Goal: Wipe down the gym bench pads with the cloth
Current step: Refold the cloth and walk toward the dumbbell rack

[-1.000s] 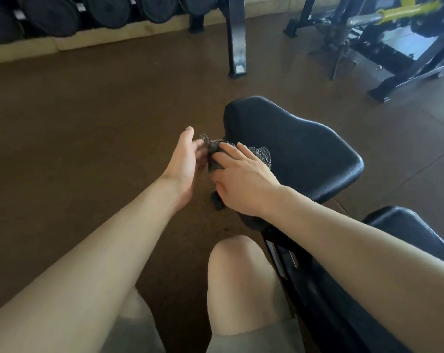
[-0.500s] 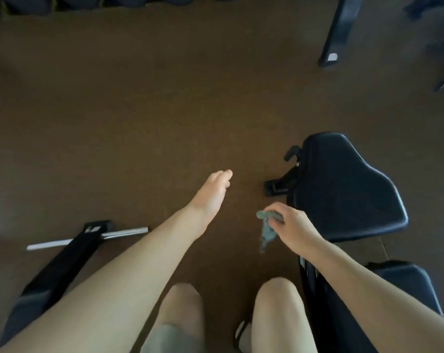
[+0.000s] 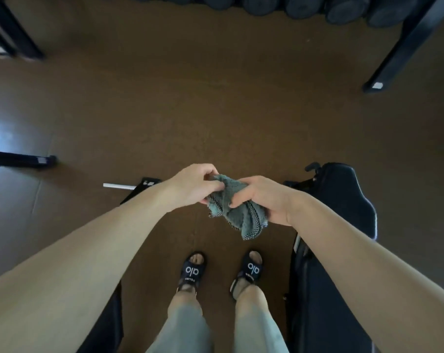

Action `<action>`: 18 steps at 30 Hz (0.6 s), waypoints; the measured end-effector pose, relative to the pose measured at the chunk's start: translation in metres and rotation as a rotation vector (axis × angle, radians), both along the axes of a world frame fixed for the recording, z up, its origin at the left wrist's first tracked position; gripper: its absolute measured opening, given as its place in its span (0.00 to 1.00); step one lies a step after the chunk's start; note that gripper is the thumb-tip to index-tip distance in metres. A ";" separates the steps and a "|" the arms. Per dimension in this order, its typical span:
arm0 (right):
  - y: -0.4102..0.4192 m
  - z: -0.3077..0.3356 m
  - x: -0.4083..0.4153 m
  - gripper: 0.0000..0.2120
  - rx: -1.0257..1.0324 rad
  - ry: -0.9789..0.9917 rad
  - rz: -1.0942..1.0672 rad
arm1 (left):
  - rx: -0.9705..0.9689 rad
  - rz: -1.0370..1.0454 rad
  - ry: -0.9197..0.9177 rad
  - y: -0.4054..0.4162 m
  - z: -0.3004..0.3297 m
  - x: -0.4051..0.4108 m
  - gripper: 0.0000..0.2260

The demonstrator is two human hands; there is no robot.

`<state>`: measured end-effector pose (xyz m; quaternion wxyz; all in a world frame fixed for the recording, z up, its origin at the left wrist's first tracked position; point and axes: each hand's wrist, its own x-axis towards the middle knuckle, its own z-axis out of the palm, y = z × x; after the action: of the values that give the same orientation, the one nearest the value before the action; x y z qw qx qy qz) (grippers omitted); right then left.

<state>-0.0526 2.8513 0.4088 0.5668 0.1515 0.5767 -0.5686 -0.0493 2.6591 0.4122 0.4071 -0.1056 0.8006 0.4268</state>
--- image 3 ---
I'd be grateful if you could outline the person's left hand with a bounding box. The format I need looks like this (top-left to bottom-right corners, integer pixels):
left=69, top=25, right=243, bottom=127
left=168, top=163, right=225, bottom=213

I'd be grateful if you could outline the person's right hand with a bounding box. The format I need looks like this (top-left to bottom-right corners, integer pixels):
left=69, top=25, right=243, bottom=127
left=228, top=175, right=300, bottom=227

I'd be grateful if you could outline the grey-green cleaning cloth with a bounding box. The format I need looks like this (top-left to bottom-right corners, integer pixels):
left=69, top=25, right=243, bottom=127
left=206, top=174, right=270, bottom=241

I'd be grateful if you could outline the person's right forearm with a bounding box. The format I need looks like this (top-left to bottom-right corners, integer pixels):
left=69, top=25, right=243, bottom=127
left=286, top=190, right=444, bottom=353

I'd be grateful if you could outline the person's left forearm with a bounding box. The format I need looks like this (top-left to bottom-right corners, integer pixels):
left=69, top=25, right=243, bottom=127
left=0, top=177, right=187, bottom=353

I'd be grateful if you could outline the black slide sandal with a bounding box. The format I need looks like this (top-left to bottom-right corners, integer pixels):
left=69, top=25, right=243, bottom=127
left=229, top=249, right=264, bottom=300
left=176, top=252, right=208, bottom=294

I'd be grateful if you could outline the person's right leg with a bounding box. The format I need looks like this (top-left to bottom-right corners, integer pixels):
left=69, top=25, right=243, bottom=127
left=232, top=252, right=289, bottom=353

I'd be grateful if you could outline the person's leg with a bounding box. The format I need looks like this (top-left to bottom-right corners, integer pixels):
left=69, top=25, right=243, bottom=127
left=146, top=253, right=213, bottom=353
left=232, top=252, right=289, bottom=353

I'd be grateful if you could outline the black padded weight bench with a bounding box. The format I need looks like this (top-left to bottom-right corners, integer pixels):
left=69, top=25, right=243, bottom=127
left=283, top=162, right=378, bottom=353

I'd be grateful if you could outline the person's left leg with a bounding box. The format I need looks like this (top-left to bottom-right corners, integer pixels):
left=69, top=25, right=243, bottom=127
left=146, top=253, right=213, bottom=353

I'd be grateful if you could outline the black floor bar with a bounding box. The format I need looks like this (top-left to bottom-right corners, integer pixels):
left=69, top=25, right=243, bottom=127
left=0, top=149, right=58, bottom=169

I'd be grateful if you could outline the row of black dumbbells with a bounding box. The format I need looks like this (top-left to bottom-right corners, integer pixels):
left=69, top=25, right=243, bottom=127
left=97, top=0, right=421, bottom=28

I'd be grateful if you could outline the black bench base bracket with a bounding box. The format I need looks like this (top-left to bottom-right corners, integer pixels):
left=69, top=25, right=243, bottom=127
left=120, top=176, right=162, bottom=206

